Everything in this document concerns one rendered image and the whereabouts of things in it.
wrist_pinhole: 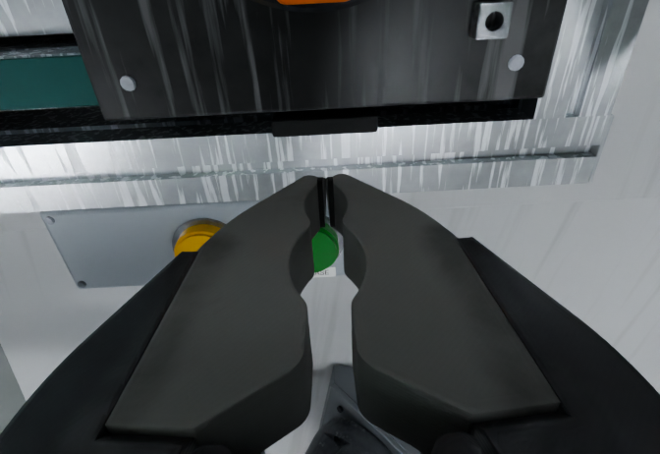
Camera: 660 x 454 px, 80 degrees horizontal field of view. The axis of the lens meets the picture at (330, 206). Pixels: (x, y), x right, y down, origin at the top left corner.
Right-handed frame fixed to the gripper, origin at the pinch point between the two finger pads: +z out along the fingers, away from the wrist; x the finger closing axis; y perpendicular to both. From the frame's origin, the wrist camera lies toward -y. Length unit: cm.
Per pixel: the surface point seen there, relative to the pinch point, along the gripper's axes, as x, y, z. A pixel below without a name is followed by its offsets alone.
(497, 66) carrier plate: 9.1, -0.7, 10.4
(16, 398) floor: -157, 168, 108
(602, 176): 25.4, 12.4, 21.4
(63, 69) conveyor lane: -14.5, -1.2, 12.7
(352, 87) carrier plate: 1.6, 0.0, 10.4
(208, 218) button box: -7.9, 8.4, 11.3
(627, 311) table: 34, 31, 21
